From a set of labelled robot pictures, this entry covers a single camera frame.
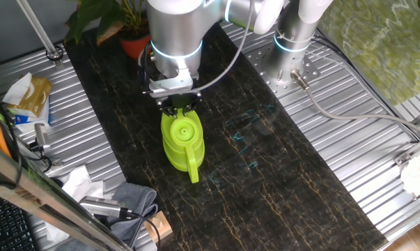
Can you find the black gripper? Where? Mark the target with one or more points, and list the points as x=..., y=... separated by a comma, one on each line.
x=180, y=102

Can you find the lime green watering can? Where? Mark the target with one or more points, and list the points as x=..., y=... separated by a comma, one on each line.
x=183, y=139

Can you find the plant in red pot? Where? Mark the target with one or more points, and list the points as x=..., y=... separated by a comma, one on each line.
x=134, y=47

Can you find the grey towel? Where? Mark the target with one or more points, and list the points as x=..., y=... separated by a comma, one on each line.
x=136, y=200

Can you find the black marble pattern mat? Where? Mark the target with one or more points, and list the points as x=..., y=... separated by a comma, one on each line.
x=265, y=174

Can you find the wooden block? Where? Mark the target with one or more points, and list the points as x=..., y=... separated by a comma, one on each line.
x=159, y=226

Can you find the white paper towel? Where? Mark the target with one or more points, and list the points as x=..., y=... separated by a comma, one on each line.
x=79, y=183

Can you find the yellow tissue pack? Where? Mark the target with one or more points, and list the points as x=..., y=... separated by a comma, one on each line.
x=35, y=94

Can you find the blue white tissue pack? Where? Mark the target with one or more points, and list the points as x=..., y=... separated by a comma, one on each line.
x=32, y=120

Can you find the black keyboard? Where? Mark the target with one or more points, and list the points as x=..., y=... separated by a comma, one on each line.
x=6, y=226

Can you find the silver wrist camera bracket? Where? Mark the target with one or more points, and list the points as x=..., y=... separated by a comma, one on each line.
x=171, y=85

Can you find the perforated silver base plate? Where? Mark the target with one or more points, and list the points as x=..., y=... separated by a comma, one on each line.
x=262, y=62

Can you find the silver ribbed camera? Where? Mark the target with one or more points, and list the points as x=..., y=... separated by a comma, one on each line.
x=100, y=206

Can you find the aluminium camera mount bar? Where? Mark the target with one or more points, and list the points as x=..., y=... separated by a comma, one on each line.
x=54, y=161

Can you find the small grey camera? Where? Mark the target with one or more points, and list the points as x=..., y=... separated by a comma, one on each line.
x=42, y=134

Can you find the aluminium frame pole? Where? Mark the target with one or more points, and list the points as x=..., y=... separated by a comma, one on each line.
x=39, y=29

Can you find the reflective aluminium frame beam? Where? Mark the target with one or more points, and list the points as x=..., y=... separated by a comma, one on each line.
x=39, y=195

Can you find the aluminium corner bracket profile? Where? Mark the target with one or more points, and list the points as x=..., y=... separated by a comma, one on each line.
x=410, y=153

